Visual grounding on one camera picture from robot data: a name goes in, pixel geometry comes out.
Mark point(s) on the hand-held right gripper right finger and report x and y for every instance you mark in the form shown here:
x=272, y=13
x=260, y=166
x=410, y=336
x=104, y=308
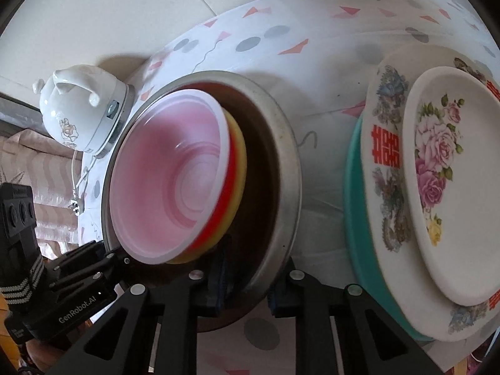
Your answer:
x=273, y=300

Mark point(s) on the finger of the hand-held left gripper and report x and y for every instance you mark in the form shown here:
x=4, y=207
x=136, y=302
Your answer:
x=80, y=254
x=97, y=275

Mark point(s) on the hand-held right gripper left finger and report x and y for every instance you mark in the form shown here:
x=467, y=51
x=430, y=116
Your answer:
x=220, y=281

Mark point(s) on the teal plastic plate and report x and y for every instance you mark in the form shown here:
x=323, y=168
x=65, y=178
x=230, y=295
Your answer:
x=353, y=222

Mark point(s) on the red plastic bowl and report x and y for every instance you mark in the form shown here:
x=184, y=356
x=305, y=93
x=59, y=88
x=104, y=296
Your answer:
x=168, y=164

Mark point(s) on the yellow plastic bowl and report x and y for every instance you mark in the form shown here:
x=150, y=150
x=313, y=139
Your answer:
x=239, y=156

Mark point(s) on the stainless steel bowl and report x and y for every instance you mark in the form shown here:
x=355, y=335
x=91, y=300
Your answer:
x=269, y=156

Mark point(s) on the large white red-character plate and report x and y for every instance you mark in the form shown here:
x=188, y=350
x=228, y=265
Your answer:
x=384, y=211

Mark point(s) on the white rose-print plate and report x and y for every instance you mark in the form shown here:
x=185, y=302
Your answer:
x=465, y=203

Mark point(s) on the person's left hand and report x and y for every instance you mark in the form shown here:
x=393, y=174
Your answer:
x=41, y=355

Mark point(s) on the white power plug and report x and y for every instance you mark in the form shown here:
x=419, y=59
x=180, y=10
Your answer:
x=77, y=205

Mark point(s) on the pink striped cloth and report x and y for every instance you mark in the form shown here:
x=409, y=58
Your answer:
x=50, y=172

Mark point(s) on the round metal kettle base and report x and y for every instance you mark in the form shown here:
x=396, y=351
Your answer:
x=119, y=125

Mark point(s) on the white floral ceramic kettle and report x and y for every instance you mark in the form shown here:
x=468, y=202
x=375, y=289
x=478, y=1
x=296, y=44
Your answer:
x=78, y=109

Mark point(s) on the white patterned tablecloth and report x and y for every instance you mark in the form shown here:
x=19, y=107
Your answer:
x=320, y=86

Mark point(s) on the dark grey frame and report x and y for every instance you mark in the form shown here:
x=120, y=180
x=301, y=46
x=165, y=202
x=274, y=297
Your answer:
x=15, y=113

